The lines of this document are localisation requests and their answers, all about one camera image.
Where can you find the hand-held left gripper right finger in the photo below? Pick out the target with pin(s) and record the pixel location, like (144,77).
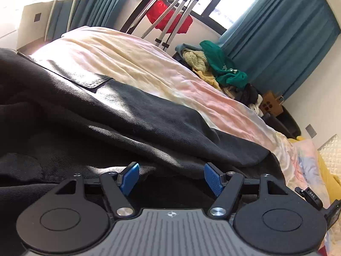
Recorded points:
(213,178)

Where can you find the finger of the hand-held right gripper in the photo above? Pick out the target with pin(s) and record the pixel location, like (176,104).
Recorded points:
(333,214)
(310,196)

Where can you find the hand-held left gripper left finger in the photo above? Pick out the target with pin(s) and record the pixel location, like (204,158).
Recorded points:
(129,178)

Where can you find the black denim pants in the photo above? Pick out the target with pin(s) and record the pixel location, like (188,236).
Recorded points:
(112,117)

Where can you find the dark clothes pile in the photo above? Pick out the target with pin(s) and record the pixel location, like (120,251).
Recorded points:
(247,94)

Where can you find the metal clothes rack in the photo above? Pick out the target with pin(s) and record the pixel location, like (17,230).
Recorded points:
(173,18)

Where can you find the white quilted pillow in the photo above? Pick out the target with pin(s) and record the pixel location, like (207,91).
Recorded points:
(331,154)

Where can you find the black basket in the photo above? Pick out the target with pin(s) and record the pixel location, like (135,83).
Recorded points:
(286,124)

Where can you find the brown paper bag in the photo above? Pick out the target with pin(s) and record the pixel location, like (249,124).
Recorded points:
(274,104)

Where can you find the yellow garment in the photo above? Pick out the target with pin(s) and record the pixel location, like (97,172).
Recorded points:
(206,78)

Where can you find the pastel tie-dye bed sheet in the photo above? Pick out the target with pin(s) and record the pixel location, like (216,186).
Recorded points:
(165,69)

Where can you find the cream knitted cloth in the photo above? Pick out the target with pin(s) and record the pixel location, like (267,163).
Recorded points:
(194,60)

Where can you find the green sweatshirt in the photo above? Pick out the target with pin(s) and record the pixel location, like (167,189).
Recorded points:
(222,58)

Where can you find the teal curtain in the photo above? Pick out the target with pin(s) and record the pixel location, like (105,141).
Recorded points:
(279,37)
(98,2)

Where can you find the red cloth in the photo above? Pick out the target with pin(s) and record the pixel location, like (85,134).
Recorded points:
(157,13)

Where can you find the white desk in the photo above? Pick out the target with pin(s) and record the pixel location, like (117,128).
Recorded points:
(16,13)

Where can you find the grey wall socket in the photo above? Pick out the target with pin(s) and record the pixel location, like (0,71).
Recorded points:
(311,130)

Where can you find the dark wall switch plate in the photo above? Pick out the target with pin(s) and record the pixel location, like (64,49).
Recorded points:
(37,17)

